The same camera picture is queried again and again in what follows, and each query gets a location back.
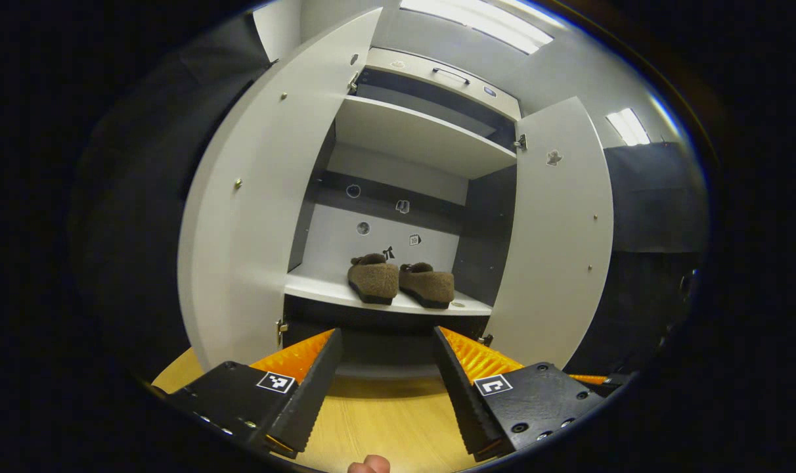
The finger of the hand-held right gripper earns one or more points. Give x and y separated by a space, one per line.
588 378

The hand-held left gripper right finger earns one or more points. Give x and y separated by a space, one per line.
464 401

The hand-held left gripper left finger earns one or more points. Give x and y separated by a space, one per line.
316 394

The brown fuzzy shoe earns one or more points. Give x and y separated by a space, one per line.
431 286
375 279

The white shoe cabinet door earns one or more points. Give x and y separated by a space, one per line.
260 197
555 249

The white shoe cabinet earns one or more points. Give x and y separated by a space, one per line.
424 138

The white cabinet drawer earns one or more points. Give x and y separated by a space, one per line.
424 72

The small ceiling light panel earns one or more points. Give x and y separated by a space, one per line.
628 126

